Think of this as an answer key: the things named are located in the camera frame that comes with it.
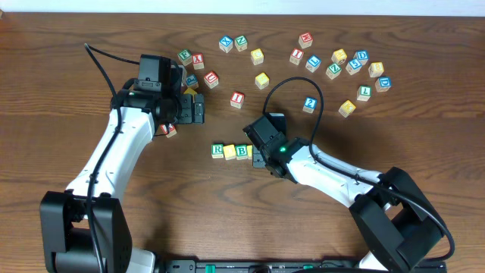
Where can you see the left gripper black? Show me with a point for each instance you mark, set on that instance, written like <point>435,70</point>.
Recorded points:
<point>192,108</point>

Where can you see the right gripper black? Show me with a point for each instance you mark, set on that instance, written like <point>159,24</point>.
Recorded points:
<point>258,156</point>

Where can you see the yellow O block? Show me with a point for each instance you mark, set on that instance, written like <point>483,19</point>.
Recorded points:
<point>249,151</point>
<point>229,152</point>

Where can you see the green B block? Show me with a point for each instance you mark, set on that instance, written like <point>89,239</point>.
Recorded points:
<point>241,152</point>

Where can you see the green R block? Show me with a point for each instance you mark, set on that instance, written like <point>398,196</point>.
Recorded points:
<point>217,150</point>

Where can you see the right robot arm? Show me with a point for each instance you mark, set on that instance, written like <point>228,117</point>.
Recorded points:
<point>395,218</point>

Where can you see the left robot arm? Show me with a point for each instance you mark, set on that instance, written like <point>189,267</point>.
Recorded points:
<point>84,228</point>

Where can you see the yellow block left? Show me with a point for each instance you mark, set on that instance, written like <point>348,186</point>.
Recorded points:
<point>190,91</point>

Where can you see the red A block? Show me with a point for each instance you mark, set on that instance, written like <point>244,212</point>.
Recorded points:
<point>168,130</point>

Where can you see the blue P block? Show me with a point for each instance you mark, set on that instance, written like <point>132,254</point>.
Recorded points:
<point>192,82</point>

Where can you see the red U block far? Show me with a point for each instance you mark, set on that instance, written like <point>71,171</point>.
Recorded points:
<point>211,79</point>

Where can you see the red I block near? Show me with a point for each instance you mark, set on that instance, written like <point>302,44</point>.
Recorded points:
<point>237,100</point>

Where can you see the red i block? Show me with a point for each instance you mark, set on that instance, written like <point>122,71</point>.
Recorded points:
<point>296,56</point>
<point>237,100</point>

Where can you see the red Y block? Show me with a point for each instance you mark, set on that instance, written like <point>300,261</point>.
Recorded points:
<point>198,61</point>

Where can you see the green F block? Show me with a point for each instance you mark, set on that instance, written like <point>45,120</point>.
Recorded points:
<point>185,57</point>

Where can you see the yellow block centre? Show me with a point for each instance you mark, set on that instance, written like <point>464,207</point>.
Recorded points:
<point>262,80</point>

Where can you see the blue X block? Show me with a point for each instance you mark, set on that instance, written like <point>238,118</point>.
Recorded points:
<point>226,44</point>

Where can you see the blue 2 block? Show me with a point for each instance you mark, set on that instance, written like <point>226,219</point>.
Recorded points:
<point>309,105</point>

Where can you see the green N block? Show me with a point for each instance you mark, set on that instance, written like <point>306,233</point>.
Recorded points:
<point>241,43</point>

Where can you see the yellow C block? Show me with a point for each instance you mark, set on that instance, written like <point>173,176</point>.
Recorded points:
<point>257,56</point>

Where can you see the yellow K block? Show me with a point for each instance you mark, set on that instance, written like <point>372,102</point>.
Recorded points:
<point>347,108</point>

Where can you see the red I block far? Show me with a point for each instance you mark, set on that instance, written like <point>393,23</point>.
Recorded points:
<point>296,56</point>

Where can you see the blue L block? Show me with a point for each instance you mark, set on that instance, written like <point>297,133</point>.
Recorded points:
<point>313,63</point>

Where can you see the green Z block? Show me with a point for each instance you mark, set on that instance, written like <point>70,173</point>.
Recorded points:
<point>333,71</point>

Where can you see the green 7 block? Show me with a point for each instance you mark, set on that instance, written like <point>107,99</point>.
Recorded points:
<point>364,93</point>

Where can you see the yellow block far right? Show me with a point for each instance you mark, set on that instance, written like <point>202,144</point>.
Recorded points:
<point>339,56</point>

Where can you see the blue 5 block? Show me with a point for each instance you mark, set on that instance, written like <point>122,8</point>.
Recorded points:
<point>353,66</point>

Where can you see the blue D block right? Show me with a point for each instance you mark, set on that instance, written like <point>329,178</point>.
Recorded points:
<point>383,84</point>

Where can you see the blue d block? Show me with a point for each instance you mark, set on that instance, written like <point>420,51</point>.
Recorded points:
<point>383,84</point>
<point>361,56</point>

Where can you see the blue D block far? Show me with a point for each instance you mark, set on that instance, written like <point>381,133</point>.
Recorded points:
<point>361,56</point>

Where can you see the yellow 8 block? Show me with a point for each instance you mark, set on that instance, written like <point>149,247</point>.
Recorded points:
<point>375,69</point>

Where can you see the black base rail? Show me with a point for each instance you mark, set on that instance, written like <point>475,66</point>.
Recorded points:
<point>194,266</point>

